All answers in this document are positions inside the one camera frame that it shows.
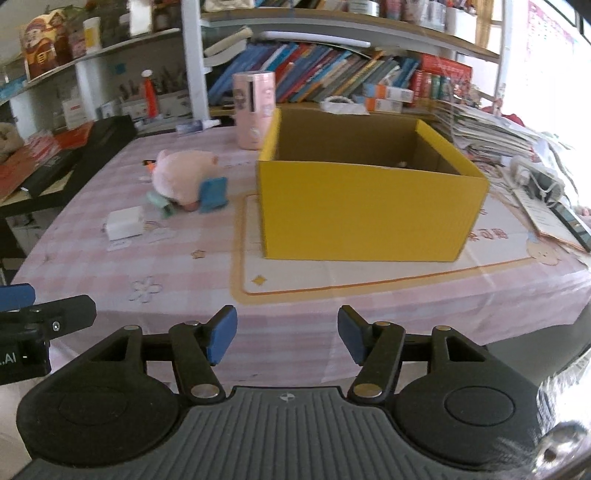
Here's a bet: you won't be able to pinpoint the white glue bottle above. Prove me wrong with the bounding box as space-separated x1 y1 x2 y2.
175 119 221 135

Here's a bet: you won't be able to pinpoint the white woven small bag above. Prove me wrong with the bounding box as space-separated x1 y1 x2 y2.
320 96 369 116

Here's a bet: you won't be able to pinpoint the blue small pouch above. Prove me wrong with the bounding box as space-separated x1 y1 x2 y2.
198 177 228 213

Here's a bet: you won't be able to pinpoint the mint green small case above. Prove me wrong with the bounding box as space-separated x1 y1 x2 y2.
146 190 175 219

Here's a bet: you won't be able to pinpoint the white bookshelf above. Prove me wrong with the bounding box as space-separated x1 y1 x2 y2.
0 0 509 135

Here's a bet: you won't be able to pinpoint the red paper sheets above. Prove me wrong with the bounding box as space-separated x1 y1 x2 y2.
1 121 94 201

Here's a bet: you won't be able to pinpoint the black remote control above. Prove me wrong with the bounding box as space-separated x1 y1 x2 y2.
550 202 590 253

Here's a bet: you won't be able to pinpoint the row of books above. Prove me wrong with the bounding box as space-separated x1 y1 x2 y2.
207 41 473 106

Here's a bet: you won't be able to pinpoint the yellow cardboard box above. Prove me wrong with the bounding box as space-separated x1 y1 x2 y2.
257 108 489 262

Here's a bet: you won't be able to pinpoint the pink cylindrical container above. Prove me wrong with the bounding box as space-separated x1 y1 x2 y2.
232 71 276 150

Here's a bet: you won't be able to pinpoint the pink plush toy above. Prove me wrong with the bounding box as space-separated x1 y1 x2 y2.
150 149 218 211

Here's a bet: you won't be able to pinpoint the cartoon placemat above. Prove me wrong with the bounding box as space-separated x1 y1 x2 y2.
230 194 561 305

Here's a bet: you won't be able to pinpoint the stack of newspapers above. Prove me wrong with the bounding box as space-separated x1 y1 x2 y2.
434 101 546 163

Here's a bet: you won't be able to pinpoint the white power adapter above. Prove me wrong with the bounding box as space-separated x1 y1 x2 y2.
104 206 144 241

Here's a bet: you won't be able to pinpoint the black rectangular box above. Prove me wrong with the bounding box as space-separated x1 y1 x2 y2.
20 148 82 198

